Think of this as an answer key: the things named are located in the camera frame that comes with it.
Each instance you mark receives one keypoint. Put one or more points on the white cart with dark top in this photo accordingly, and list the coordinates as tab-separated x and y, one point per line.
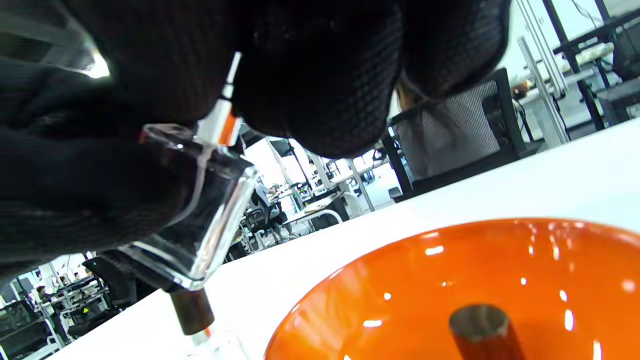
325	213

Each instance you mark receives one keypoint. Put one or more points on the person's left hand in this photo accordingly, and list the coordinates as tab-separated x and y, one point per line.
75	175

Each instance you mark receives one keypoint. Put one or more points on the grey metal pole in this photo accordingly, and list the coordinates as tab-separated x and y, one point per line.
360	185

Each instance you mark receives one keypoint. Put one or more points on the black mesh office chair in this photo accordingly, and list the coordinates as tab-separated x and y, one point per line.
512	125

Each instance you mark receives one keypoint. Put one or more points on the person's right hand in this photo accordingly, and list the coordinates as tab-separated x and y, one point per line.
325	75

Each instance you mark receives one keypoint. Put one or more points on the brown wooden perfume bottle cap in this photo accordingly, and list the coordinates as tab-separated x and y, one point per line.
482	335

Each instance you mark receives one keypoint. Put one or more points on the clear glass perfume bottle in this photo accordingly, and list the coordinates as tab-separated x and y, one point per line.
220	210
192	310

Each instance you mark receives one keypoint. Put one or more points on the white perfume bottle spray pump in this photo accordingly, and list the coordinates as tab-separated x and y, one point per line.
217	120

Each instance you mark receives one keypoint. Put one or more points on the white desk leg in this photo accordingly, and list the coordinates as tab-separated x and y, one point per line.
545	85

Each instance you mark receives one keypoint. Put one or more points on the orange plastic bowl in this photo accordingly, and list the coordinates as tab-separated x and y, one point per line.
400	280

